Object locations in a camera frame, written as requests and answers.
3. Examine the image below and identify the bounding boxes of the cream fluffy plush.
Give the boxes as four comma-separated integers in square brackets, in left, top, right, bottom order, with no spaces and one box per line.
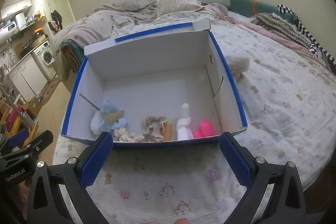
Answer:
[226,55,250,80]

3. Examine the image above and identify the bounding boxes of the beige floral pillow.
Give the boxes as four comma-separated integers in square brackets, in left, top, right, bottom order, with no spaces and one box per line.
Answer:
[157,0,203,17]

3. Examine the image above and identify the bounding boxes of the beige rumpled duvet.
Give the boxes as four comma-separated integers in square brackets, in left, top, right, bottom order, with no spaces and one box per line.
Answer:
[52,0,161,57]

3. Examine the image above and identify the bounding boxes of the white box with blue edges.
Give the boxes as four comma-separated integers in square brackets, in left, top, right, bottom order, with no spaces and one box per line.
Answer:
[61,19,247,147]

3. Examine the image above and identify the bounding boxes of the teal headboard cushion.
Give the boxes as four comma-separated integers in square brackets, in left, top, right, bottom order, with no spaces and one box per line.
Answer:
[230,0,297,23]

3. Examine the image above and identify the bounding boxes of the white washing machine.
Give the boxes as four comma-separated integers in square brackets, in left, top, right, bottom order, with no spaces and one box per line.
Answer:
[31,40,56,82]

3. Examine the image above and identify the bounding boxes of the white soft doll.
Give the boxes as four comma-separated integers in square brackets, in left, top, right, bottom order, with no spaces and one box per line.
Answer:
[176,103,194,141]

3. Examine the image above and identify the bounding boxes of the pink heart plush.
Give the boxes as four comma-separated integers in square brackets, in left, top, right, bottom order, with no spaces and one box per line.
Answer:
[193,120,215,139]

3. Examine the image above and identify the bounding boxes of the striped knitted blanket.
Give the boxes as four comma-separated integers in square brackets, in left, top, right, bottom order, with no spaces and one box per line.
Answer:
[251,13,310,49]

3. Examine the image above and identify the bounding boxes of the blue and white plush toy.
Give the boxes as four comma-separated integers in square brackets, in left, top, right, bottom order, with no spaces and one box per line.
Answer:
[91,100,127,135]

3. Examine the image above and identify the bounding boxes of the orange-brown cardboard tag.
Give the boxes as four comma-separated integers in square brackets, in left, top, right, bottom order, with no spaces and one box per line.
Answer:
[162,123,173,141]

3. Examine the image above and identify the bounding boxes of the pink sheet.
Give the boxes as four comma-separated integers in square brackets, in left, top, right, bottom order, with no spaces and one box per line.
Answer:
[204,3,335,73]

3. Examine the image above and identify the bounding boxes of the dark hanging clothes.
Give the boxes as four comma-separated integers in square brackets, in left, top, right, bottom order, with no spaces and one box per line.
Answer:
[49,10,63,33]

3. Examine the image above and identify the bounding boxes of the white kitchen cabinet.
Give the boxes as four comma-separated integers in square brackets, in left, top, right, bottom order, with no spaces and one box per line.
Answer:
[9,54,47,101]

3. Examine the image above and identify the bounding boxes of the black white zigzag cloth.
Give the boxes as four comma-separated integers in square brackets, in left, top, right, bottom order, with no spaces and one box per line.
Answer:
[277,4,335,67]

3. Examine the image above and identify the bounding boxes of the cardboard box on floor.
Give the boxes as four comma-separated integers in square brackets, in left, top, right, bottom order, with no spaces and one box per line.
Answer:
[23,97,42,119]

